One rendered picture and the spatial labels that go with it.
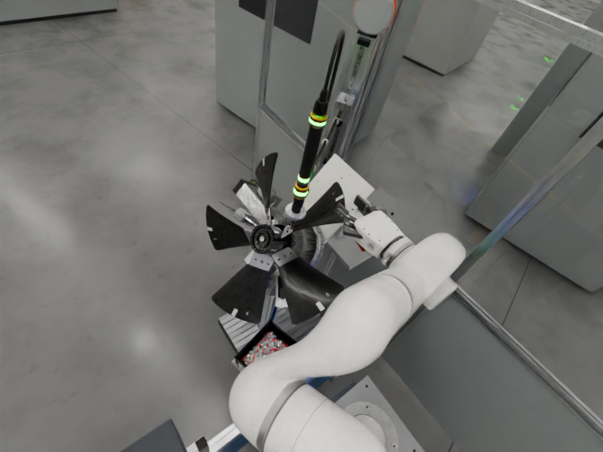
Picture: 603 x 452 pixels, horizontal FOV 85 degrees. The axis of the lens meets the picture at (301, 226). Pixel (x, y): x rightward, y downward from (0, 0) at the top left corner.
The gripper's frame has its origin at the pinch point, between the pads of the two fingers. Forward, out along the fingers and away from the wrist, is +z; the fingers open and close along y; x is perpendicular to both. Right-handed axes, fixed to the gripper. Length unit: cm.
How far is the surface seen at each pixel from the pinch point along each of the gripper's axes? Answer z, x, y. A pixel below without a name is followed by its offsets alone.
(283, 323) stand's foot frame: 29, -157, 25
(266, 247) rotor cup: 24, -43, -5
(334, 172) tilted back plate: 39, -33, 39
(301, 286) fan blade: 4.7, -45.8, -2.7
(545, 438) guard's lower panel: -98, -94, 71
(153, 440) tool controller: -12, -41, -62
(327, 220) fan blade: 13.4, -24.7, 10.8
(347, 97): 55, -8, 52
